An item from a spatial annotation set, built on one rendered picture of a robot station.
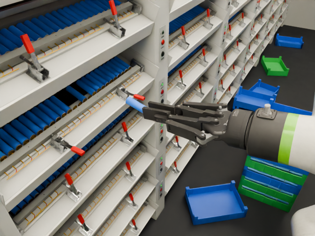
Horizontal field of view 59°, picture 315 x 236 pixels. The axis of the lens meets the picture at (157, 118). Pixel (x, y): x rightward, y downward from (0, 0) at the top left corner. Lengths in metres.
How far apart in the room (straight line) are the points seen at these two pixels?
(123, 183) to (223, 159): 0.99
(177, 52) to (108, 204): 0.65
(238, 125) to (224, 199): 1.26
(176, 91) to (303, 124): 0.84
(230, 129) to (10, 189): 0.48
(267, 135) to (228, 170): 1.42
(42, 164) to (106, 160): 0.29
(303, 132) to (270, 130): 0.05
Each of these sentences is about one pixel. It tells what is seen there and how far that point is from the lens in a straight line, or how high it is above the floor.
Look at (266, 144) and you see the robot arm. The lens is 0.51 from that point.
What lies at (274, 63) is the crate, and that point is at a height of 0.00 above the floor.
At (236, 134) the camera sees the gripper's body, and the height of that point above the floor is 1.06.
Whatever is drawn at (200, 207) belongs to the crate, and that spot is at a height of 0.00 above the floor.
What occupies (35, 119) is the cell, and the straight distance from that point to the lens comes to 0.76.
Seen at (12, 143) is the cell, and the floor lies 0.95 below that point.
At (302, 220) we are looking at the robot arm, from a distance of 1.13.
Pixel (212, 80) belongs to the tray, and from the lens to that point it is 1.73.
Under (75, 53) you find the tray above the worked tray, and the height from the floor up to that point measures 1.11.
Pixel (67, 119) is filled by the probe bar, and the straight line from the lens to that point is 0.76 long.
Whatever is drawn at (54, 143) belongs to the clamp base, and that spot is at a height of 0.93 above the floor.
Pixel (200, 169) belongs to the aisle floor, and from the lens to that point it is 1.88.
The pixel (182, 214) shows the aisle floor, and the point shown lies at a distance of 1.66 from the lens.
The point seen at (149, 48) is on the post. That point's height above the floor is 1.01.
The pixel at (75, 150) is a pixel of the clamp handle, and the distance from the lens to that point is 0.69.
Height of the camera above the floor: 1.40
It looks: 38 degrees down
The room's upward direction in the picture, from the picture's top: straight up
